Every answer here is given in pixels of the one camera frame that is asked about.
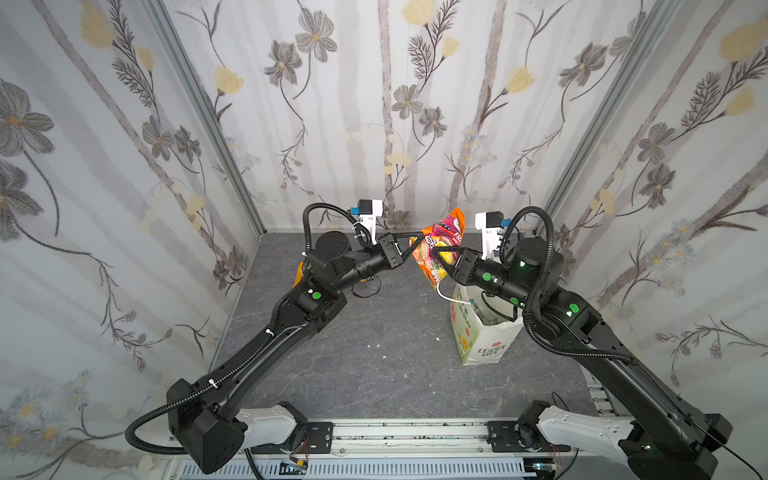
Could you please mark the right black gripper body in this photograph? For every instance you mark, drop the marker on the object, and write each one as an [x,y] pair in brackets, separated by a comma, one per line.
[462,264]

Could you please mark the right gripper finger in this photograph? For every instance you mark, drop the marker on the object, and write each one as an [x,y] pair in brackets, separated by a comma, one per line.
[447,261]
[450,247]

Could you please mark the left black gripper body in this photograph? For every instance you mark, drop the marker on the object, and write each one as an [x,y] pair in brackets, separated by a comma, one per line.
[389,250]

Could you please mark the orange snack packet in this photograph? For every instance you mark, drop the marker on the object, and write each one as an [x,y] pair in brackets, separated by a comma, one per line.
[433,249]

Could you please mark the white floral paper bag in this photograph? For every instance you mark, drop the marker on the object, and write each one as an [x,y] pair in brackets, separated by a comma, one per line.
[484,326]

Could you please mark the yellow snack packet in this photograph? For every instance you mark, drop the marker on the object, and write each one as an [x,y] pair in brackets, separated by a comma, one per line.
[299,274]

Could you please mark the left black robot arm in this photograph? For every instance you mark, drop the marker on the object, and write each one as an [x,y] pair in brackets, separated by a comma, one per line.
[203,419]

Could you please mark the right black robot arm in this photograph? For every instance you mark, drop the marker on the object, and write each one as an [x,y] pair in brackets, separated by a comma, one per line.
[664,436]

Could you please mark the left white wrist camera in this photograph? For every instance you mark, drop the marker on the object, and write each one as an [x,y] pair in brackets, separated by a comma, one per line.
[368,211]

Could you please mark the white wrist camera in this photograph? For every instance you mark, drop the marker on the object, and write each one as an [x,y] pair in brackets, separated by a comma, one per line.
[492,225]
[368,211]

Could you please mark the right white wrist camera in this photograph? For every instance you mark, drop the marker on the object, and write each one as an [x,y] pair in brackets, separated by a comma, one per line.
[492,225]

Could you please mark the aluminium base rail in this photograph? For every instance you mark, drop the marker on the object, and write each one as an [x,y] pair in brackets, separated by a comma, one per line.
[388,438]

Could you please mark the white vented cable duct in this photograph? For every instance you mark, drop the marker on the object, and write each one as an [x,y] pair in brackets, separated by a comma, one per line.
[397,468]

